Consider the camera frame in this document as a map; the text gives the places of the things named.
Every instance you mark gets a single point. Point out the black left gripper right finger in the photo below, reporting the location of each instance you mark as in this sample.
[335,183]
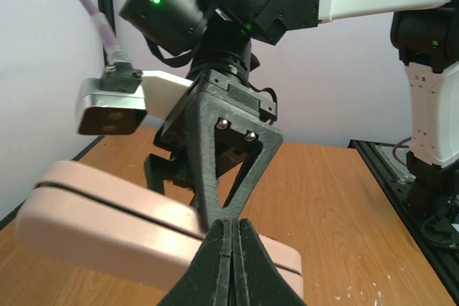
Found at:
[263,273]

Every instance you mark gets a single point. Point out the pink glasses case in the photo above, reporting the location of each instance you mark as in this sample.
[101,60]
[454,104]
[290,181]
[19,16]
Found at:
[89,218]

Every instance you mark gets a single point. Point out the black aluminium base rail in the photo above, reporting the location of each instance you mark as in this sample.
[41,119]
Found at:
[425,199]

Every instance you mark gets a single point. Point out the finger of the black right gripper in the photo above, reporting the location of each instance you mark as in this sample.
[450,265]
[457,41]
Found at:
[209,121]
[178,171]

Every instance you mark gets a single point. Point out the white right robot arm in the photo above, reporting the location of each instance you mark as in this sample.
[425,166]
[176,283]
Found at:
[217,34]

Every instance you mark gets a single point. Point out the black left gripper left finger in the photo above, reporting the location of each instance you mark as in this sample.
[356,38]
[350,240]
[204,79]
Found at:
[207,279]

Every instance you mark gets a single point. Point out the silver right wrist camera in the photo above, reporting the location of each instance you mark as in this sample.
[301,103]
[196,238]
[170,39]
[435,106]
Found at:
[118,102]

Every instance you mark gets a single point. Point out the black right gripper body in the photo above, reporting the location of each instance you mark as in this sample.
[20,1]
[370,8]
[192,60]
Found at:
[172,135]

